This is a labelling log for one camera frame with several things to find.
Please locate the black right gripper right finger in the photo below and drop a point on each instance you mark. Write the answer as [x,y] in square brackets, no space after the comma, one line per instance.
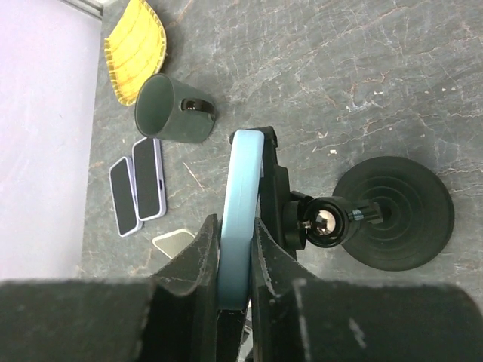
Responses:
[300,317]

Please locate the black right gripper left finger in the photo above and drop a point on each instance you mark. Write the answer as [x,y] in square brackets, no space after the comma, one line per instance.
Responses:
[168,316]

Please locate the lavender-cased phone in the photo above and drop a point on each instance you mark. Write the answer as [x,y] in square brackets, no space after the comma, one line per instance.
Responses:
[149,179]

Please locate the blue-cased phone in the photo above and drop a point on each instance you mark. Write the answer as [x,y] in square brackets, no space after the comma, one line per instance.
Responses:
[239,213]

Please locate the purple-cased phone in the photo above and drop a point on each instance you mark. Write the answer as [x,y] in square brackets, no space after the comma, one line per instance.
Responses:
[124,196]

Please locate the white phone stand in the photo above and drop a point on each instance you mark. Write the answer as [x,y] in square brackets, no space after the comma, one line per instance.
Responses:
[173,243]

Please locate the black round-base phone stand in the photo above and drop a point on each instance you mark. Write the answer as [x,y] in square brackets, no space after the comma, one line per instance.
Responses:
[389,213]

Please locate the dark green mug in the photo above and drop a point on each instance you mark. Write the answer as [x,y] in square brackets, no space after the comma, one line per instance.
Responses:
[168,109]

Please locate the yellow woven bamboo basket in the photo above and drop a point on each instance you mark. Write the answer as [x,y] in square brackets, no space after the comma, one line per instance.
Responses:
[134,50]

